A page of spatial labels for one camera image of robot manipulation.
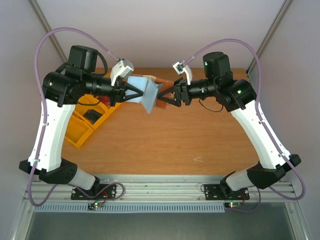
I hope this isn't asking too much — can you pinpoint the grey slotted cable duct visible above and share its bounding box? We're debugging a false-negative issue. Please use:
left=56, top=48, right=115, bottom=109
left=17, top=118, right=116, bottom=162
left=34, top=202, right=225, bottom=214

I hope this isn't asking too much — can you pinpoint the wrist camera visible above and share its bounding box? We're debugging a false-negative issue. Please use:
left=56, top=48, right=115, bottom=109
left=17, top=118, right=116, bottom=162
left=172, top=61, right=193, bottom=85
left=110, top=58, right=134, bottom=86

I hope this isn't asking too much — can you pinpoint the left aluminium frame post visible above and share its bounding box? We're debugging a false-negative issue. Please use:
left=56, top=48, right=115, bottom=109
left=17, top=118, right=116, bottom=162
left=28, top=0, right=67, bottom=62

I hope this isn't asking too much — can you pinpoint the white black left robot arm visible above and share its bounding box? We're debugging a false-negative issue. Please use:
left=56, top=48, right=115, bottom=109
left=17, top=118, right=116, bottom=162
left=19, top=45, right=143, bottom=199

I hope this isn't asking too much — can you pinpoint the aluminium frame post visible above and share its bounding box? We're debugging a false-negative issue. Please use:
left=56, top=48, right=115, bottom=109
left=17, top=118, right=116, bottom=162
left=256, top=0, right=294, bottom=59
left=28, top=0, right=67, bottom=62

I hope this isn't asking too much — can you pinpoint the yellow bin near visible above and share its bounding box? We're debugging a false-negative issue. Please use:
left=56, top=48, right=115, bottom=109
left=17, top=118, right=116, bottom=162
left=64, top=115, right=94, bottom=149

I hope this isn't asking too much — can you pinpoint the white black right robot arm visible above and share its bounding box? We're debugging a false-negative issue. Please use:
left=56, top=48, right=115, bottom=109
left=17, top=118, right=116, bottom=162
left=157, top=51, right=301, bottom=199

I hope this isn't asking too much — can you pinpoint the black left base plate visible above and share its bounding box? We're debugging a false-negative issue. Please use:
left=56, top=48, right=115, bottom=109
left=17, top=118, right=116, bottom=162
left=70, top=184, right=117, bottom=201

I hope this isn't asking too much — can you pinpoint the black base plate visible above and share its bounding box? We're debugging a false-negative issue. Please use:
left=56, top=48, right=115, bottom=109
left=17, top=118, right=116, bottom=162
left=70, top=184, right=117, bottom=201
left=200, top=184, right=250, bottom=201

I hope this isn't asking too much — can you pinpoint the red credit card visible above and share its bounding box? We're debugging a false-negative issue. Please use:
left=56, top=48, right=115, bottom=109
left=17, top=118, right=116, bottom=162
left=99, top=96, right=110, bottom=106

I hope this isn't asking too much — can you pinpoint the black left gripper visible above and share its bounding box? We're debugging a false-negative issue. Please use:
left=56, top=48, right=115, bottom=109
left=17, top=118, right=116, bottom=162
left=83, top=73, right=144, bottom=107

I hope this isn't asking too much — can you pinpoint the brown leather card holder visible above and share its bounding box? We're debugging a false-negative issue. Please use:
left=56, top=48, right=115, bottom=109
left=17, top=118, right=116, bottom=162
left=125, top=75, right=174, bottom=114

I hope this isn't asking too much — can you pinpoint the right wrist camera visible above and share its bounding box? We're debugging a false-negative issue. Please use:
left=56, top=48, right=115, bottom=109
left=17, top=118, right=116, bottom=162
left=172, top=61, right=193, bottom=85

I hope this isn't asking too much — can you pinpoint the left small circuit board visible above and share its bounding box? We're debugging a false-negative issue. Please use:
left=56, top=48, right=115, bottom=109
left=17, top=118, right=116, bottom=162
left=87, top=202, right=104, bottom=211

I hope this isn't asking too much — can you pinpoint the right aluminium frame post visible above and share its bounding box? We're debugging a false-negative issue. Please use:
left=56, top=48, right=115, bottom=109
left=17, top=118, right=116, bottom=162
left=256, top=0, right=294, bottom=59

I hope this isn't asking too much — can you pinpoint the small circuit board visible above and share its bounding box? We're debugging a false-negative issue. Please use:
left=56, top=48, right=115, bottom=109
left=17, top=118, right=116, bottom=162
left=87, top=202, right=104, bottom=211
left=224, top=201, right=244, bottom=209

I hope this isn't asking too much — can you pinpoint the black card in bin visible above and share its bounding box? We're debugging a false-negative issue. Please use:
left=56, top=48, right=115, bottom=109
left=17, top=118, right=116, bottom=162
left=83, top=109, right=102, bottom=124

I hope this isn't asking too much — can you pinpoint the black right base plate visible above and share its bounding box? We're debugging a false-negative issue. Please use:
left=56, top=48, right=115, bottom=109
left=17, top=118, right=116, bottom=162
left=200, top=184, right=250, bottom=201

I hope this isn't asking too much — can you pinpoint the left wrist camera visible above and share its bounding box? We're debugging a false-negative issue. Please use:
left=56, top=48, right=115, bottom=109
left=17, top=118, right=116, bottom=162
left=110, top=58, right=134, bottom=86

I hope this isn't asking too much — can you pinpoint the right small circuit board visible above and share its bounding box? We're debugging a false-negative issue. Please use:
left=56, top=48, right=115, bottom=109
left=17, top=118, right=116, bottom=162
left=224, top=201, right=244, bottom=209

